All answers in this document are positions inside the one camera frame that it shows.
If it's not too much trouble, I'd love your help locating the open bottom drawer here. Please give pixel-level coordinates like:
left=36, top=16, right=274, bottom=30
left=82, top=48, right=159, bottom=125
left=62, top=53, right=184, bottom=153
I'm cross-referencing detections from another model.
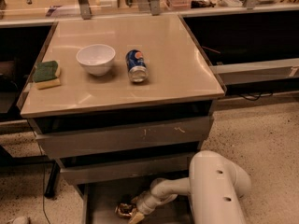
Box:
left=82, top=171, right=195, bottom=224

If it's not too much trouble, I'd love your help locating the black floor cable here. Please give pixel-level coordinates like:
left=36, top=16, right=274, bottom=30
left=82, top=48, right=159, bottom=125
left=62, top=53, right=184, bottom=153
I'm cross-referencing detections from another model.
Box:
left=29, top=121, right=52, bottom=224

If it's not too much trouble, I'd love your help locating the green yellow sponge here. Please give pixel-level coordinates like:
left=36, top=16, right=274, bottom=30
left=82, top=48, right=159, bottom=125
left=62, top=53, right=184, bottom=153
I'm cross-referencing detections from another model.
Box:
left=33, top=61, right=61, bottom=90

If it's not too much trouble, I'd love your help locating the white bowl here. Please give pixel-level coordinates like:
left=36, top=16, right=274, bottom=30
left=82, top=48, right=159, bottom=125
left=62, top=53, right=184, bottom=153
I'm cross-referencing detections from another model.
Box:
left=76, top=44, right=116, bottom=76

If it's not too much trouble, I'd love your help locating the grey drawer cabinet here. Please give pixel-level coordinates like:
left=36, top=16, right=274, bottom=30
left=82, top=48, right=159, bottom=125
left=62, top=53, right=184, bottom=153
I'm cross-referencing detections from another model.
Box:
left=16, top=13, right=227, bottom=224

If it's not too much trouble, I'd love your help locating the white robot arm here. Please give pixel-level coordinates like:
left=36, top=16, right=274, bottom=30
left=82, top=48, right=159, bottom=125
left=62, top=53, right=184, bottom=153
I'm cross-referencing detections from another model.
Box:
left=128, top=150, right=251, bottom=224

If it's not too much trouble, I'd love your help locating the blue pepsi can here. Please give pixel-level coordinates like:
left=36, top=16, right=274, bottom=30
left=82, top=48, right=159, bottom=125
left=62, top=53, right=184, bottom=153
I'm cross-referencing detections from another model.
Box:
left=125, top=49, right=149, bottom=83

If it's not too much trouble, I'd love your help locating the top grey drawer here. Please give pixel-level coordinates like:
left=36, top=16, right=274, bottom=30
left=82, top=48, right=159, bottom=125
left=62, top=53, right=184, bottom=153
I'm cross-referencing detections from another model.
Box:
left=36, top=116, right=213, bottom=159

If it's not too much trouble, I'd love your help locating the middle grey drawer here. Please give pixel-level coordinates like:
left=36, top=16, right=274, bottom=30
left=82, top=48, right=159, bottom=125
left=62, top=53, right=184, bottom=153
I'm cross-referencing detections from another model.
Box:
left=61, top=152, right=194, bottom=185

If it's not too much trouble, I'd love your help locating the grey drawer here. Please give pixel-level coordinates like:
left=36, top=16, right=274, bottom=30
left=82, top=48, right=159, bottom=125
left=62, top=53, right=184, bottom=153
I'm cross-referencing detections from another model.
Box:
left=61, top=152, right=194, bottom=185
left=36, top=116, right=213, bottom=159

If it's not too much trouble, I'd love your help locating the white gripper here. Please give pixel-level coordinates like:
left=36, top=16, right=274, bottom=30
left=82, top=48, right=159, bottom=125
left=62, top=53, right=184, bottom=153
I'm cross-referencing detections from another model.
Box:
left=128, top=191, right=157, bottom=224

